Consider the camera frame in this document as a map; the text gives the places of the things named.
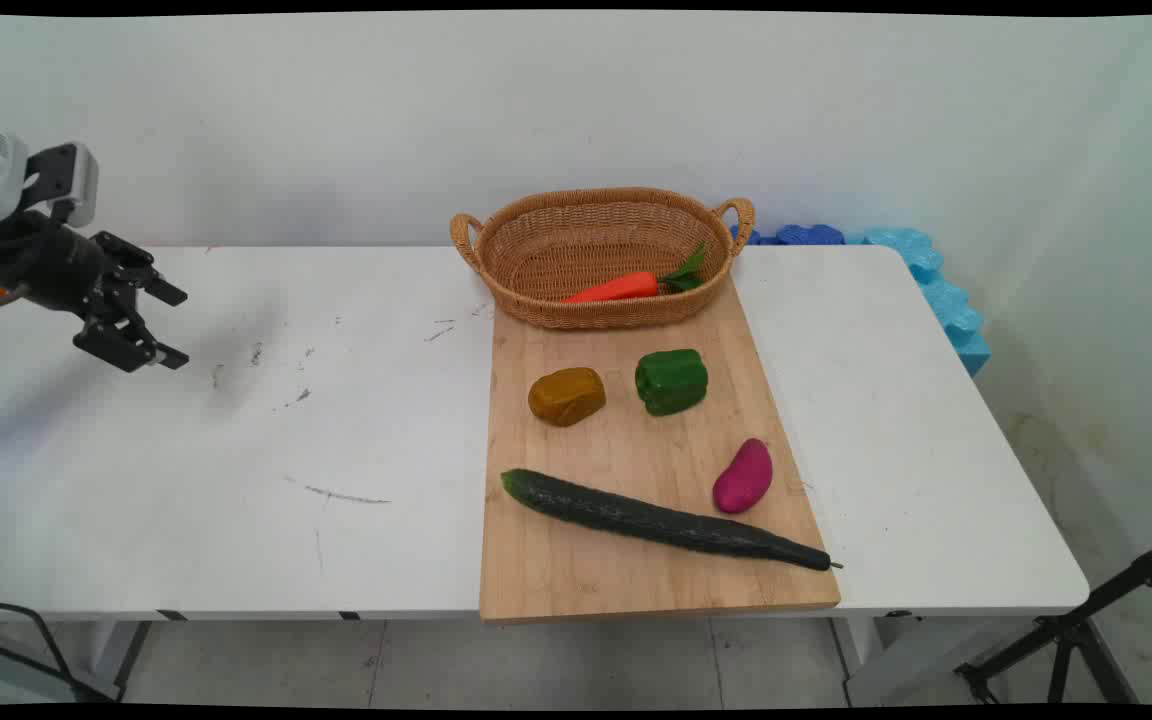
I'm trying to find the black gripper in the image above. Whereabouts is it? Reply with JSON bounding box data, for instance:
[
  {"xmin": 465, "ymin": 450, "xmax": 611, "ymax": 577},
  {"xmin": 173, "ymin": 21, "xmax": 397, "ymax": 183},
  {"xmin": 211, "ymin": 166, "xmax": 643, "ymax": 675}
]
[{"xmin": 0, "ymin": 214, "xmax": 191, "ymax": 374}]

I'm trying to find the yellow-brown toy potato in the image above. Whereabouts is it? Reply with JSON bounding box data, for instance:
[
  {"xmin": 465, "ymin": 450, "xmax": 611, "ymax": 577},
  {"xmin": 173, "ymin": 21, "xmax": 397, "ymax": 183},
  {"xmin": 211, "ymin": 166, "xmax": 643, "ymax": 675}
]
[{"xmin": 528, "ymin": 367, "xmax": 608, "ymax": 428}]

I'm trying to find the white table leg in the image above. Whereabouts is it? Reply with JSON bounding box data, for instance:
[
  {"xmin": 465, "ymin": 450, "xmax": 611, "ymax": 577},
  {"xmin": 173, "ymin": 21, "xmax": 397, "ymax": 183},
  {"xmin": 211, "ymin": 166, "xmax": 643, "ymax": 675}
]
[
  {"xmin": 829, "ymin": 614, "xmax": 1012, "ymax": 709},
  {"xmin": 84, "ymin": 619, "xmax": 153, "ymax": 703}
]

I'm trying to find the orange toy carrot with leaves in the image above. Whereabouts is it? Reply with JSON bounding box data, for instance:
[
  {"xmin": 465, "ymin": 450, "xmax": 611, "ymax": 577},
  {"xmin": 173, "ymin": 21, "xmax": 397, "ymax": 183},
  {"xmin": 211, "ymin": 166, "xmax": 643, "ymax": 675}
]
[{"xmin": 562, "ymin": 241, "xmax": 708, "ymax": 305}]

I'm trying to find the green toy bell pepper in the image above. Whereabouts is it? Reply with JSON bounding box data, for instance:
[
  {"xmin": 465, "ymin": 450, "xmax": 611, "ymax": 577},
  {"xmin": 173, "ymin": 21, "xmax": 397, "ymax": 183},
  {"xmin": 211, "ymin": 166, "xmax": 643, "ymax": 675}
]
[{"xmin": 634, "ymin": 349, "xmax": 710, "ymax": 417}]

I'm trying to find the long dark green cucumber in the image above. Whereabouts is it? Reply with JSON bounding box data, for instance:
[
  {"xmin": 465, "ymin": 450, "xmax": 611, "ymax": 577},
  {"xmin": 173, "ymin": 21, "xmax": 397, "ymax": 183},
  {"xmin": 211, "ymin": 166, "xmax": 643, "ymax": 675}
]
[{"xmin": 501, "ymin": 468, "xmax": 845, "ymax": 573}]

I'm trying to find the wooden cutting board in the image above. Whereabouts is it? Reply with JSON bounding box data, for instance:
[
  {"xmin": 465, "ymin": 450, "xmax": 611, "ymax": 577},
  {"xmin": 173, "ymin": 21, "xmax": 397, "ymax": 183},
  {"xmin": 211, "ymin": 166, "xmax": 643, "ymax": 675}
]
[{"xmin": 479, "ymin": 275, "xmax": 843, "ymax": 625}]

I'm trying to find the purple toy sweet potato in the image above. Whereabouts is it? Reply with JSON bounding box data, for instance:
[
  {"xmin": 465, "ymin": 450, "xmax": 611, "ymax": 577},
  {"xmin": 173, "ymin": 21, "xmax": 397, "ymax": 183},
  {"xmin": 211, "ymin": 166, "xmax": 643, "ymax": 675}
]
[{"xmin": 713, "ymin": 438, "xmax": 774, "ymax": 515}]

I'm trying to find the dark blue foam piece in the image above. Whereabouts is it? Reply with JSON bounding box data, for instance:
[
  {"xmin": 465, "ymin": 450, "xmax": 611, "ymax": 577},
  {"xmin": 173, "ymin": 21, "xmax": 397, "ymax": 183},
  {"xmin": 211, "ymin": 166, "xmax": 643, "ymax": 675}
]
[{"xmin": 730, "ymin": 223, "xmax": 847, "ymax": 248}]

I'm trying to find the light blue foam piece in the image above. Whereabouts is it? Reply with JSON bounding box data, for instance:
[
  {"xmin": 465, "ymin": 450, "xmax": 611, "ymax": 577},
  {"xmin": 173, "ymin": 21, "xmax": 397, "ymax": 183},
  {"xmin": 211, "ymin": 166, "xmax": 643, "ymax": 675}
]
[{"xmin": 844, "ymin": 227, "xmax": 993, "ymax": 378}]

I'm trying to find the black tripod stand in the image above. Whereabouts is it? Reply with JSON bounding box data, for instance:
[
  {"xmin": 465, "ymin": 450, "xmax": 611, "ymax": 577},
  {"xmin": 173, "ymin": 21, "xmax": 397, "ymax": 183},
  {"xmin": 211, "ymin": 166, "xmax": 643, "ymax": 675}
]
[{"xmin": 955, "ymin": 533, "xmax": 1152, "ymax": 707}]

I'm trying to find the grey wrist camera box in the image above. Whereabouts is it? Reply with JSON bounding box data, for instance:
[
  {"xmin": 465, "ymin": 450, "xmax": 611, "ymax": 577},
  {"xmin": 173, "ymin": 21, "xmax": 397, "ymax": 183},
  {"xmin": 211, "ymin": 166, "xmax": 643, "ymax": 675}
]
[{"xmin": 24, "ymin": 143, "xmax": 100, "ymax": 230}]

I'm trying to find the black cable loop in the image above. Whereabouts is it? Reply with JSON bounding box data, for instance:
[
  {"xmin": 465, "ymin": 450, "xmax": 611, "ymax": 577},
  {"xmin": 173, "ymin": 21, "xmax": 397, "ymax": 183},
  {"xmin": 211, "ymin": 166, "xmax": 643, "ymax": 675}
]
[{"xmin": 0, "ymin": 598, "xmax": 119, "ymax": 703}]

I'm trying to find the woven wicker basket with handles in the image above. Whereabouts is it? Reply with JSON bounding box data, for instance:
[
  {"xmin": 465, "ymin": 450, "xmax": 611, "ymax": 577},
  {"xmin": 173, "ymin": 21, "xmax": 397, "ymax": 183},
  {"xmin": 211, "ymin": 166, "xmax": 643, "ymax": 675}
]
[{"xmin": 450, "ymin": 187, "xmax": 756, "ymax": 330}]

